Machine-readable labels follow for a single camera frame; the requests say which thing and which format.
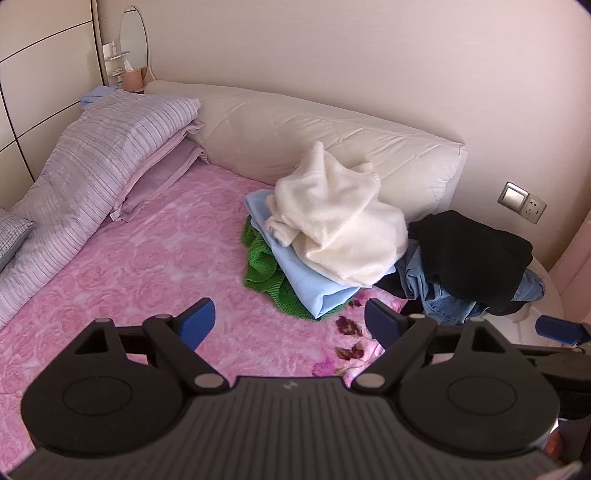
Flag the blue jeans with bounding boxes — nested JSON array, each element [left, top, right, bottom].
[[397, 242, 546, 326]]

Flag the pink pillow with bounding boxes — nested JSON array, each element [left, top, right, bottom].
[[113, 117, 208, 222]]

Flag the round white nightstand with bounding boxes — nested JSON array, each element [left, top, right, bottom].
[[499, 258, 583, 342]]

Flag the cream quilted headboard cushion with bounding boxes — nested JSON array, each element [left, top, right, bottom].
[[144, 80, 468, 222]]

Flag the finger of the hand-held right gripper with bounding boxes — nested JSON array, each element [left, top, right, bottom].
[[534, 315, 591, 348], [510, 342, 591, 421]]

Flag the oval wall mirror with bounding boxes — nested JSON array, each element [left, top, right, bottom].
[[119, 6, 155, 81]]

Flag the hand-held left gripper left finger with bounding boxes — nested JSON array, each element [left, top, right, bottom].
[[69, 298, 230, 394]]

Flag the metal light switch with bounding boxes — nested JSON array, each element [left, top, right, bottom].
[[497, 181, 528, 214]]

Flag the cream sweater with blue stripes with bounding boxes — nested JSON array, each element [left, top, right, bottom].
[[265, 141, 409, 287]]

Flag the cream panelled wardrobe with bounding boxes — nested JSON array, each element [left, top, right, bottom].
[[0, 0, 100, 185]]

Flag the small wall shelf with bottles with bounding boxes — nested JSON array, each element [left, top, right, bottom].
[[102, 41, 134, 88]]

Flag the small blue cloth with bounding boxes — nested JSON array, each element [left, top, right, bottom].
[[79, 87, 114, 109]]

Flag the green knit garment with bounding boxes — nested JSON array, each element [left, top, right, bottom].
[[241, 217, 356, 321]]

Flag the light blue folded cloth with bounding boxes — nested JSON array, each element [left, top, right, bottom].
[[244, 189, 365, 320]]

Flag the purple striped duvet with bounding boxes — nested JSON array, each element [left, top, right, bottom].
[[0, 89, 201, 328]]

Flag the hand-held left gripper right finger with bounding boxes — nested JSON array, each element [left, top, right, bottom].
[[350, 298, 511, 394]]

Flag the pink rose pattern blanket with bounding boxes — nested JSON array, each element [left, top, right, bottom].
[[0, 159, 409, 462]]

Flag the black garment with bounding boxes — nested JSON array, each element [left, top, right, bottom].
[[379, 210, 534, 317]]

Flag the grey checkered pillow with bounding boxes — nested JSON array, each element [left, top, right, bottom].
[[0, 208, 35, 273]]

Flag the white power socket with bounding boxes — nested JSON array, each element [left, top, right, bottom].
[[521, 195, 547, 225]]

